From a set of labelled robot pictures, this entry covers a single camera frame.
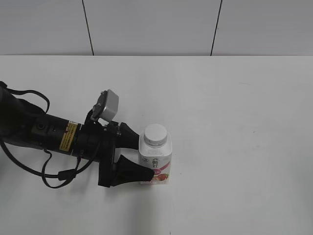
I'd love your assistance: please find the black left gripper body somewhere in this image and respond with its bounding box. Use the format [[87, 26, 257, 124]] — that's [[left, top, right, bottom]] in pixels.
[[73, 120, 119, 188]]

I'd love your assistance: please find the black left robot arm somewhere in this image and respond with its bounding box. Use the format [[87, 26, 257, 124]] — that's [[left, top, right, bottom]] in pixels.
[[0, 83, 154, 188]]

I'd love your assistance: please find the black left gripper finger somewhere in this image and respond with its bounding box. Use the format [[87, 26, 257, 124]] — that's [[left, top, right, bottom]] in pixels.
[[118, 122, 139, 150], [110, 155, 155, 187]]

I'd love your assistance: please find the white yili changqing yogurt bottle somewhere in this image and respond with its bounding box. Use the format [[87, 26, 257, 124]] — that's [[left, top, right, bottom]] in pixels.
[[138, 132, 172, 185]]

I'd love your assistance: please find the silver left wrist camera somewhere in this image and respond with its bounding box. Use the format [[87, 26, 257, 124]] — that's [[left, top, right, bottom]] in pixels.
[[91, 89, 119, 122]]

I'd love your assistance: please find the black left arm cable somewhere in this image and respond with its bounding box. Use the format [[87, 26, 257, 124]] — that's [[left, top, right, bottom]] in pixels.
[[0, 89, 103, 188]]

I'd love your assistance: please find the white ribbed bottle cap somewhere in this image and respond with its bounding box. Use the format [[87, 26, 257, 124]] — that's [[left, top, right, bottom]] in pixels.
[[144, 124, 167, 146]]

